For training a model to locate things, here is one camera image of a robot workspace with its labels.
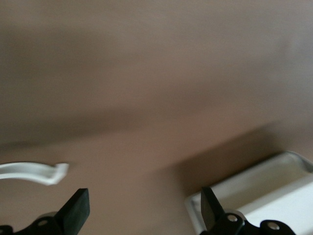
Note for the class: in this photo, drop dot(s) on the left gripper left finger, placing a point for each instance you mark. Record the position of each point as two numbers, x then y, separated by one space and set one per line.
75 210

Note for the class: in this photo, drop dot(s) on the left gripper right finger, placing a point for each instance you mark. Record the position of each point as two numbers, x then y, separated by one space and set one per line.
210 210

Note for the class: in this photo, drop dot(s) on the white plastic drawer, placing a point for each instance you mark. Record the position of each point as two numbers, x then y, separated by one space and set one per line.
269 195

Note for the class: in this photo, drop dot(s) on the white curved plastic piece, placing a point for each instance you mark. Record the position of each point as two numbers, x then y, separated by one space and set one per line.
31 172

